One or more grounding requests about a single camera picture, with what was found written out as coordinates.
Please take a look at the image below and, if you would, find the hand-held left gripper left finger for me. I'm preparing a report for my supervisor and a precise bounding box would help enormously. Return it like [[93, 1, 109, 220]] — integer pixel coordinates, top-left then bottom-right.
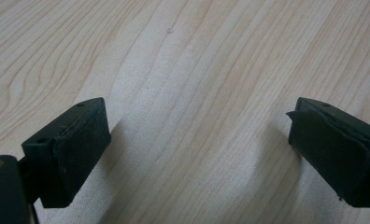
[[21, 96, 112, 209]]

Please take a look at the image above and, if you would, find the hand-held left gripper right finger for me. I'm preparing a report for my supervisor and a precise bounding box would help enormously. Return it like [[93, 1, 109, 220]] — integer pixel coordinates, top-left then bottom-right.
[[286, 96, 370, 209]]

